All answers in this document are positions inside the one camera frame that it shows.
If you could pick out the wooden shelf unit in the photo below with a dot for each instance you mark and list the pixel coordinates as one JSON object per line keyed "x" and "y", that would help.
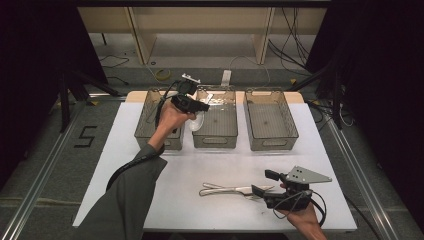
{"x": 200, "y": 20}

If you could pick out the clear plastic bin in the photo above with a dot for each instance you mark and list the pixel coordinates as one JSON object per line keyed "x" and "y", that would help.
{"x": 218, "y": 125}
{"x": 146, "y": 123}
{"x": 268, "y": 125}

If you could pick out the person's left hand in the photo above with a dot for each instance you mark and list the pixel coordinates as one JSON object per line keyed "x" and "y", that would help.
{"x": 170, "y": 121}

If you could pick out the white table mat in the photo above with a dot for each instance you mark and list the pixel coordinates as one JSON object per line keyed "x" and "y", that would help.
{"x": 216, "y": 216}

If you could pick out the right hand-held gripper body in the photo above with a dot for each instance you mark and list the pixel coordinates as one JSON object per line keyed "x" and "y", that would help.
{"x": 288, "y": 198}

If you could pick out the metal floor rail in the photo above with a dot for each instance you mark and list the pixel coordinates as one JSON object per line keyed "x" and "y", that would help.
{"x": 363, "y": 183}
{"x": 40, "y": 180}

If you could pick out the person's right hand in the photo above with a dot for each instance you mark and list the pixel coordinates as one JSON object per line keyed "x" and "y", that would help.
{"x": 303, "y": 220}

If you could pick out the dark curtain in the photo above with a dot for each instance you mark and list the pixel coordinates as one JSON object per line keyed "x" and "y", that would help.
{"x": 33, "y": 66}
{"x": 383, "y": 83}

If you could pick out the white power strip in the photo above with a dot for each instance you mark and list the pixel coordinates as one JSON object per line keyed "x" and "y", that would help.
{"x": 226, "y": 77}

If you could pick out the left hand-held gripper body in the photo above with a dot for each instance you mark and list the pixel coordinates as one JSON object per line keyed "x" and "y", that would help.
{"x": 185, "y": 101}

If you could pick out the black metal stand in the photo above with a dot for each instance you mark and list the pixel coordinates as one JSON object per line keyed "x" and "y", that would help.
{"x": 336, "y": 106}
{"x": 65, "y": 103}

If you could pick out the yellow tape roll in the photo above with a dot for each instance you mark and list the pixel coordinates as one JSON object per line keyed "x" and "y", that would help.
{"x": 163, "y": 74}

